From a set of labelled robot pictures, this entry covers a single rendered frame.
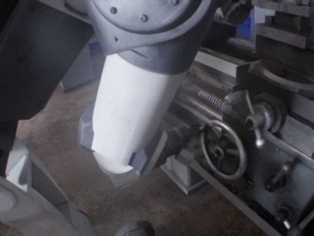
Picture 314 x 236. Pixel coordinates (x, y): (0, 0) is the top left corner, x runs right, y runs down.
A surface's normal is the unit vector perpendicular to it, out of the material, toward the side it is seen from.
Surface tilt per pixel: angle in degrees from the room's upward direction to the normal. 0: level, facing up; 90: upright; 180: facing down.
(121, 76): 89
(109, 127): 91
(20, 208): 90
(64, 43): 122
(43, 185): 90
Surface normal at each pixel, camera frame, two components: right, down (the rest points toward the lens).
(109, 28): -0.40, 0.55
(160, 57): 0.05, 0.72
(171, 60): 0.29, 0.74
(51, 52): 0.68, 0.70
